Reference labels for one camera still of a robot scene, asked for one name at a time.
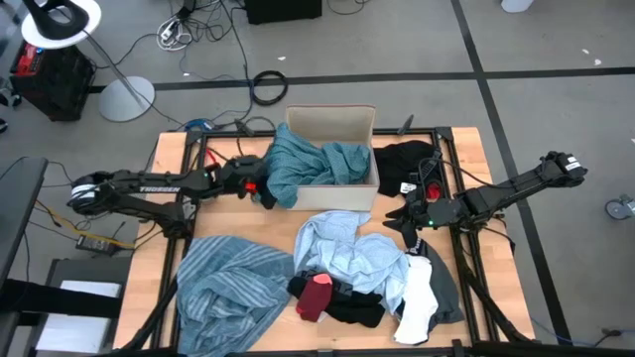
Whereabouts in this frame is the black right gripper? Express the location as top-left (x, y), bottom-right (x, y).
top-left (381, 196), bottom-right (431, 234)

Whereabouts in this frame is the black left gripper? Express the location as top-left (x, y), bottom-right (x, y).
top-left (217, 156), bottom-right (279, 210)

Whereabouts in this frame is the teal dotted cloth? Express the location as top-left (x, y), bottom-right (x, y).
top-left (262, 122), bottom-right (372, 209)

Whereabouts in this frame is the black shiny garment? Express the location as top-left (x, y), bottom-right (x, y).
top-left (372, 140), bottom-right (445, 198)

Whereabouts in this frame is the light blue shirt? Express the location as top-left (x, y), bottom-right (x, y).
top-left (293, 210), bottom-right (411, 316)

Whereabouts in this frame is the dark grey Puma underwear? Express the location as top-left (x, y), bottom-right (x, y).
top-left (404, 236), bottom-right (466, 333)

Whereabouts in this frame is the white garment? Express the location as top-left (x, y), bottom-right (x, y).
top-left (393, 253), bottom-right (441, 346)

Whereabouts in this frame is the black underwear grey patterned waistband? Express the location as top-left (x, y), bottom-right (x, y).
top-left (286, 270), bottom-right (387, 329)

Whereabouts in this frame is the blue striped towel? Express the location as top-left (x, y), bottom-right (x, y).
top-left (176, 235), bottom-right (297, 357)

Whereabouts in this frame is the dark red pink sock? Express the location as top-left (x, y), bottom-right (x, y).
top-left (296, 273), bottom-right (334, 323)

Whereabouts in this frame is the white floor lamp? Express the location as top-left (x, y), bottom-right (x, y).
top-left (19, 0), bottom-right (156, 123)

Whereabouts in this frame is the black power adapter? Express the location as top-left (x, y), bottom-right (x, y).
top-left (74, 233), bottom-right (120, 257)

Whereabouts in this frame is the black equipment box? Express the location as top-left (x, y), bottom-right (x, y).
top-left (244, 0), bottom-right (323, 26)

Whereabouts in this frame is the grey white cabinet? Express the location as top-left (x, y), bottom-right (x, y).
top-left (34, 257), bottom-right (133, 357)

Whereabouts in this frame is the grey caster wheel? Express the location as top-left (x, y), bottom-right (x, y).
top-left (603, 193), bottom-right (635, 221)

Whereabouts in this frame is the black crate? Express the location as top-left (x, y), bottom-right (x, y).
top-left (9, 42), bottom-right (96, 123)

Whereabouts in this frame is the white floor object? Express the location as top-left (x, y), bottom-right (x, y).
top-left (499, 0), bottom-right (536, 14)

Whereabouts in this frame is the red black device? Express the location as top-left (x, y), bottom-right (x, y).
top-left (14, 43), bottom-right (42, 76)

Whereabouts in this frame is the black aluminium table frame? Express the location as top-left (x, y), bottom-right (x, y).
top-left (113, 126), bottom-right (537, 357)

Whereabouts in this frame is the blue cable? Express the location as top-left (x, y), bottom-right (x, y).
top-left (184, 117), bottom-right (215, 133)

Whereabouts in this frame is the black coiled cable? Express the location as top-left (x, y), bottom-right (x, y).
top-left (251, 69), bottom-right (290, 106)

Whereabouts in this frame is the white cable bundle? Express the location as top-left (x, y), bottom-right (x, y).
top-left (156, 17), bottom-right (192, 53)

